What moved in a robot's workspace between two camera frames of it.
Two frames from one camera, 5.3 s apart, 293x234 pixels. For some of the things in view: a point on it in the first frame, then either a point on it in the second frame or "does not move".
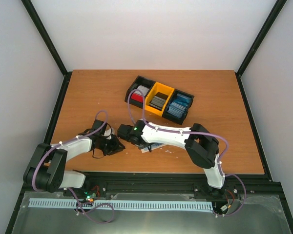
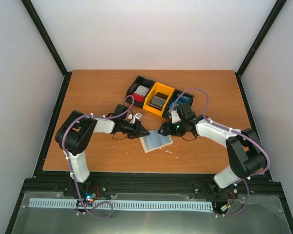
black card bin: x=171 y=117 does not move
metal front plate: x=231 y=214 does not move
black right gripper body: x=143 y=145 -> x=177 y=131
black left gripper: x=115 y=148 -> x=136 y=132
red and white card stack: x=137 y=95 does not move
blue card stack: x=179 y=106 does not move
